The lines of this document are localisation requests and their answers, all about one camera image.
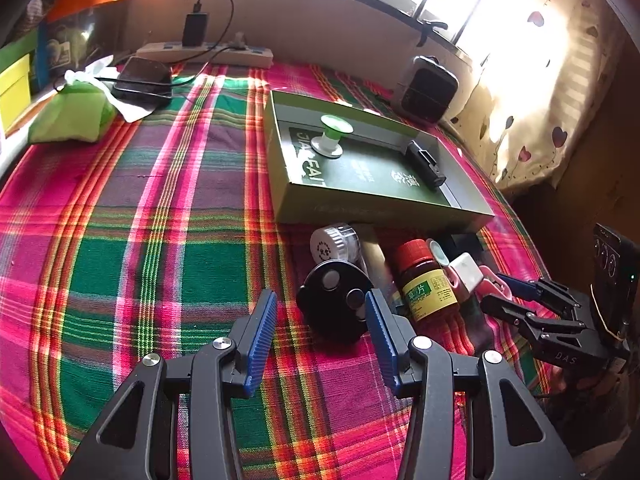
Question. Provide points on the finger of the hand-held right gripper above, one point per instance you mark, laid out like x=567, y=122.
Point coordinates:
x=517, y=285
x=505, y=309

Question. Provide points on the green round suction knob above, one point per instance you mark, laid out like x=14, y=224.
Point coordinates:
x=330, y=132

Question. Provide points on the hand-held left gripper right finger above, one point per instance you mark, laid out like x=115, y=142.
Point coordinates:
x=379, y=340

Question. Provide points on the black plastic clip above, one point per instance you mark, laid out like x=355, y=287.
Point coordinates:
x=425, y=165

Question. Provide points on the grey small space heater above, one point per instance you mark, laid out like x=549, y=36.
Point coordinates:
x=425, y=90

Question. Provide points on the green cardboard box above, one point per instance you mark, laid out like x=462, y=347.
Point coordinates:
x=370, y=195

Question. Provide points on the black power adapter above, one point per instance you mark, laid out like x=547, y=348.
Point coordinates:
x=195, y=30

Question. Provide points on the white paper sheet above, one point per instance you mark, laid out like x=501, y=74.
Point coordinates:
x=131, y=110

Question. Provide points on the black smartphone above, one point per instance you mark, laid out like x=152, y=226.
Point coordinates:
x=142, y=82

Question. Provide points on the brown red-capped medicine bottle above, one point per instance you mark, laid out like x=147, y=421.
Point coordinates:
x=425, y=285

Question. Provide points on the white charger plug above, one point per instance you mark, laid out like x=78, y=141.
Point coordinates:
x=465, y=270

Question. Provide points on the yellow box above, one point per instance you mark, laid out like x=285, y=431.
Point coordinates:
x=12, y=92

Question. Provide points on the heart print curtain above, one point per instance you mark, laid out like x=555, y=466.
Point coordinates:
x=545, y=85

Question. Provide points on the pink teal nail clipper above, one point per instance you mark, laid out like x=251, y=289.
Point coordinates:
x=440, y=252

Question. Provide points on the white round plastic jar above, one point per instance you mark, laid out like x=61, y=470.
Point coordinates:
x=330, y=245

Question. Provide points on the plaid tablecloth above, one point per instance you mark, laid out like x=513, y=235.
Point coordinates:
x=175, y=210

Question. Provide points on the green tissue pack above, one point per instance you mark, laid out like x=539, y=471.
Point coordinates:
x=67, y=115

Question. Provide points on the pink plastic scissors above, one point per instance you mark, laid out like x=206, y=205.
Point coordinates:
x=492, y=287

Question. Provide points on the black round lens disc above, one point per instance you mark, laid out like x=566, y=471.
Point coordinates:
x=325, y=305

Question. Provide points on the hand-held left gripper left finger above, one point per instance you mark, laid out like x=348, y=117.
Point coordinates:
x=262, y=332

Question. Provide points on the white power strip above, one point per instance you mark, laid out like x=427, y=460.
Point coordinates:
x=165, y=52

